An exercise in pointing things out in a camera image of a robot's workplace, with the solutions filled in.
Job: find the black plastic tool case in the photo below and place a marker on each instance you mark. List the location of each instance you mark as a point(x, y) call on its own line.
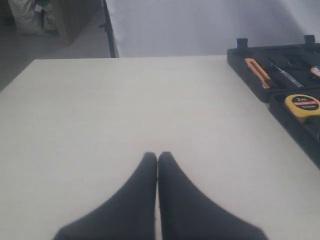
point(297, 60)

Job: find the white backdrop cloth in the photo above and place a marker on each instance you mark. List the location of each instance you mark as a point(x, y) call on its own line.
point(170, 28)

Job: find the brown cardboard box background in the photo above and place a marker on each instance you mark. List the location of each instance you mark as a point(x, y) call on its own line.
point(71, 16)

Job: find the orange utility knife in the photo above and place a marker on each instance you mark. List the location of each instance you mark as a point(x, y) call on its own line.
point(259, 72)

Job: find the green white bag background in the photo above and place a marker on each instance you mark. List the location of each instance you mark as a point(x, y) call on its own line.
point(49, 20)

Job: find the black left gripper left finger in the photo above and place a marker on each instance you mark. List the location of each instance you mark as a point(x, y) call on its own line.
point(128, 215)

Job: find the clear voltage tester screwdriver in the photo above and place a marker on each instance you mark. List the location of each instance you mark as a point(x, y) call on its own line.
point(289, 76)

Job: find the grey sack in background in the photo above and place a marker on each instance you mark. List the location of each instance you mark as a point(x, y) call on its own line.
point(28, 21)

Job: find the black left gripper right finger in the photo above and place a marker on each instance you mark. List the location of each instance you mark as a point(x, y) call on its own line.
point(188, 214)

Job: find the yellow tape measure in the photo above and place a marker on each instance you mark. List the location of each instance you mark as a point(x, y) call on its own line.
point(302, 106)

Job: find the black backdrop stand pole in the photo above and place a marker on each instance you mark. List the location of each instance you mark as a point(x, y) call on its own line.
point(108, 30)

